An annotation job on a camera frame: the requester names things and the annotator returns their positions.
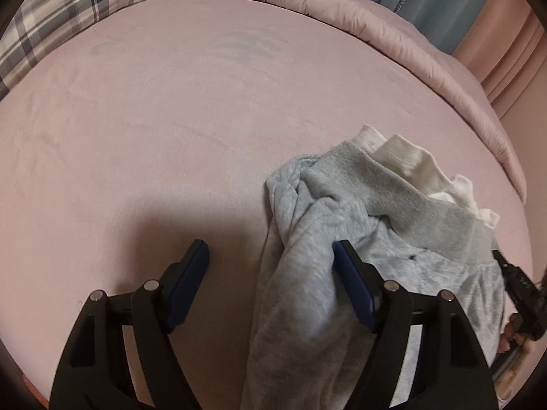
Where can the grey sweatshirt with white collar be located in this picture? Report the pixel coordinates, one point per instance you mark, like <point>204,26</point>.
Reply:
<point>384,205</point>

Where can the plaid pillow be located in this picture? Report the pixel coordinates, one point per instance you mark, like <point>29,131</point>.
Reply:
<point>72,13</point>

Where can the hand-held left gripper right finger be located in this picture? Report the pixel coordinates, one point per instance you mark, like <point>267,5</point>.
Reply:
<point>354,284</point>

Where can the teal blue cloth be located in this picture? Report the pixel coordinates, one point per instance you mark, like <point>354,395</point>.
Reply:
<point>419,0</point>

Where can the pink quilted comforter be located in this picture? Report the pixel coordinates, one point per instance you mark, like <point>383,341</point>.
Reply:
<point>384,25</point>

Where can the person's right hand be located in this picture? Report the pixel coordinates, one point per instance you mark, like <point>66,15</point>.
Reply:
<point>510,335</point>

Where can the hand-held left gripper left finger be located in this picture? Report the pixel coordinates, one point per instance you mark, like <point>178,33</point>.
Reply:
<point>190,282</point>

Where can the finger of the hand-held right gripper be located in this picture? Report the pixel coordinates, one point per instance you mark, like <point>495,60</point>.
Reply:
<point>510,271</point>

